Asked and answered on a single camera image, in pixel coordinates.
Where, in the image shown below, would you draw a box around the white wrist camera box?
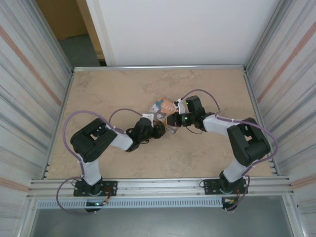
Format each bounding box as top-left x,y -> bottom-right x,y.
174,98 -> 186,115
142,113 -> 155,128

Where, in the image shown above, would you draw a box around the grey slotted cable duct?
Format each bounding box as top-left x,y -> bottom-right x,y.
36,197 -> 224,209

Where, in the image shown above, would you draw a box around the purple cable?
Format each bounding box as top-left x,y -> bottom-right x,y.
184,88 -> 279,212
56,108 -> 150,216

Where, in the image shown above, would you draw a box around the brown wooden door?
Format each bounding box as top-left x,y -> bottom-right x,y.
36,0 -> 89,40

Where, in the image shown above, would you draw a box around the LOVE bear picture diary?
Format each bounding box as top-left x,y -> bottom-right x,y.
149,96 -> 179,124

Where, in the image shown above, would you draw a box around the aluminium right side rail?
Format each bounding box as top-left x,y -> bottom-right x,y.
243,70 -> 281,177

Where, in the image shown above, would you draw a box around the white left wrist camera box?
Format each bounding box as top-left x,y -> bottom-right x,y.
142,113 -> 155,128

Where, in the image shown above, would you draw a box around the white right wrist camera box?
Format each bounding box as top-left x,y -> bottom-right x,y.
174,98 -> 186,115

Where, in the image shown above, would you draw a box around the aluminium table end rail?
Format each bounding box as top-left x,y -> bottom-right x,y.
72,64 -> 247,73

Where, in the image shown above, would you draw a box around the red and yellow wires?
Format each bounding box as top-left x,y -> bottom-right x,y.
102,187 -> 117,206
223,187 -> 242,206

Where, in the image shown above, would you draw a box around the ribbed left enclosure panel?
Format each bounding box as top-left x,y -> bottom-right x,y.
0,0 -> 75,237

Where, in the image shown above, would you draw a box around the aluminium left side rail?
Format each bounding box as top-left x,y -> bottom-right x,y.
44,70 -> 75,180

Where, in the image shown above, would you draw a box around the white back panel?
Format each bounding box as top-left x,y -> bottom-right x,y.
85,0 -> 283,67

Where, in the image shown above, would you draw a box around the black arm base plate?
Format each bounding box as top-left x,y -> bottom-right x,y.
73,180 -> 118,198
199,178 -> 247,196

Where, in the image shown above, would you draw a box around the ribbed right enclosure panel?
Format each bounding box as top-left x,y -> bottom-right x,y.
245,0 -> 316,237

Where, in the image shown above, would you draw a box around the ribbed enclosure panel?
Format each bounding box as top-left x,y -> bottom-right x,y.
245,0 -> 316,237
0,0 -> 75,237

